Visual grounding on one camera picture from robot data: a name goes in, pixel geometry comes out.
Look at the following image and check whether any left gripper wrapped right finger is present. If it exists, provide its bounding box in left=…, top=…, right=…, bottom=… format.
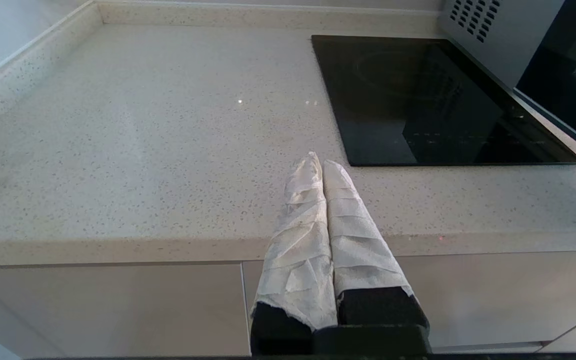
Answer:
left=322, top=160, right=430, bottom=327

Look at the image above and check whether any left gripper wrapped left finger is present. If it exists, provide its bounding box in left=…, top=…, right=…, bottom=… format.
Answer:
left=249, top=151, right=339, bottom=356

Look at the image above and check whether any black glass microwave door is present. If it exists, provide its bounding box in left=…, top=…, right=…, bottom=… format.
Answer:
left=514, top=0, right=576, bottom=162

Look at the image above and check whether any beige wide cabinet front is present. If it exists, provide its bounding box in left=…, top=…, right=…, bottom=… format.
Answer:
left=0, top=262, right=251, bottom=358
left=242, top=250, right=576, bottom=351

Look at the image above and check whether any black glass induction cooktop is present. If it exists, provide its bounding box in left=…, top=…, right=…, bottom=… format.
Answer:
left=311, top=34, right=576, bottom=167

